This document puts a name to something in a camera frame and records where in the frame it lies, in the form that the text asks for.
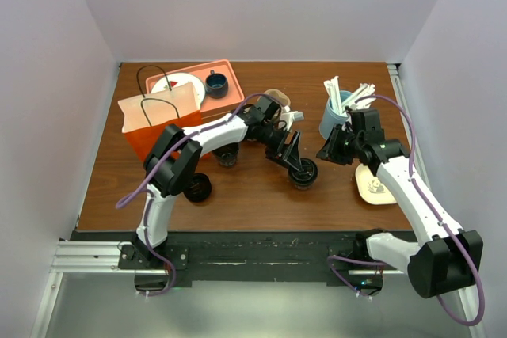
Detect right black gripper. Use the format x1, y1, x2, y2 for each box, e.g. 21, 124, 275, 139
316, 123, 363, 166

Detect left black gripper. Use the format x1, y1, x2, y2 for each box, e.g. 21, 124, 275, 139
256, 123, 301, 172

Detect black cup lid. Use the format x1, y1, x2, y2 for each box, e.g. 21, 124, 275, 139
288, 158, 318, 183
184, 173, 212, 203

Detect dark coffee cup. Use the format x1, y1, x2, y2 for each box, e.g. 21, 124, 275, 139
212, 142, 239, 168
292, 181, 313, 191

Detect cardboard cup carrier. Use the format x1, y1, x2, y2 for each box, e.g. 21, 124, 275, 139
264, 89, 291, 112

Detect orange paper bag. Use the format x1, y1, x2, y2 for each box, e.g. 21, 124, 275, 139
118, 72, 202, 161

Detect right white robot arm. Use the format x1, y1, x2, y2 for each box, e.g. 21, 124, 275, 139
317, 109, 483, 298

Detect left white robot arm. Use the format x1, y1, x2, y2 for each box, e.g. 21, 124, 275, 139
135, 95, 318, 268

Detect light blue straw holder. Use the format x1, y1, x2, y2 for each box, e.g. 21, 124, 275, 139
318, 98, 349, 140

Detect white panda dish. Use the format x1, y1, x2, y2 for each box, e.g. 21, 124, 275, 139
355, 164, 397, 206

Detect white wrapped straws bundle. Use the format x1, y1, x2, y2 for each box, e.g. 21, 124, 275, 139
323, 74, 378, 113

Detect pink plastic tray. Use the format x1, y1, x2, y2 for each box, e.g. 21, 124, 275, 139
145, 59, 245, 119

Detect black cup lid on table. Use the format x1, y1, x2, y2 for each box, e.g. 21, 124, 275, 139
184, 173, 212, 203

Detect dark blue ceramic cup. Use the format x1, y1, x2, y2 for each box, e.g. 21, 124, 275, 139
204, 70, 229, 99

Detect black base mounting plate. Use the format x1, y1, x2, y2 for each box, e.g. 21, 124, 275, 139
118, 230, 397, 295

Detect white plate with strawberry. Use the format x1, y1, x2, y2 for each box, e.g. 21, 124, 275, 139
150, 72, 206, 104

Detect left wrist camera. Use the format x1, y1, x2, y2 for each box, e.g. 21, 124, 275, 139
277, 106, 304, 131

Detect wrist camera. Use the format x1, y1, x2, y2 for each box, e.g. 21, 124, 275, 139
277, 106, 304, 131
344, 105, 356, 130

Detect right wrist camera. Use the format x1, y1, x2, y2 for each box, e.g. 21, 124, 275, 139
344, 105, 356, 130

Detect aluminium frame rail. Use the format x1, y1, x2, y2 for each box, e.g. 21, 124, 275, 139
386, 63, 423, 157

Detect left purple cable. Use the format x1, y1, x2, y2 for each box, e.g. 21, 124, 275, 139
115, 93, 274, 211

